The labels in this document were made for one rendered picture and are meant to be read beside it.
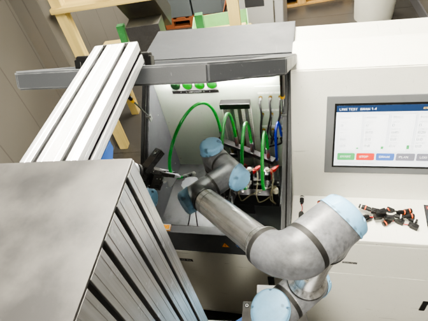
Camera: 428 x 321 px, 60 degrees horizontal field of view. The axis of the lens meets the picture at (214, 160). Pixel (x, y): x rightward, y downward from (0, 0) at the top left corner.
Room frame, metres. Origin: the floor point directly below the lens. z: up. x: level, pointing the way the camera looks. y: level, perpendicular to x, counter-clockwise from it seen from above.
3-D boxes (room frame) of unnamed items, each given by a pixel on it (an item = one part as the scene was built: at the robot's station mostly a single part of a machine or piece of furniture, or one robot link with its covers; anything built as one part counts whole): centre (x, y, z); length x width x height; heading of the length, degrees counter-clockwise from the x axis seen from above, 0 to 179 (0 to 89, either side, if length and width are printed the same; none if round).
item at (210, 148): (0.86, 0.00, 1.51); 0.09 x 0.08 x 0.11; 26
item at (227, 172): (0.77, -0.03, 1.51); 0.11 x 0.11 x 0.08; 26
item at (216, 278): (0.96, 0.09, 0.44); 0.65 x 0.02 x 0.68; 70
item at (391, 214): (0.80, -0.64, 1.01); 0.23 x 0.11 x 0.06; 70
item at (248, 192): (1.16, -0.11, 0.91); 0.34 x 0.10 x 0.15; 70
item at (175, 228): (0.98, 0.09, 0.87); 0.62 x 0.04 x 0.16; 70
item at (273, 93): (1.36, -0.31, 1.20); 0.13 x 0.03 x 0.31; 70
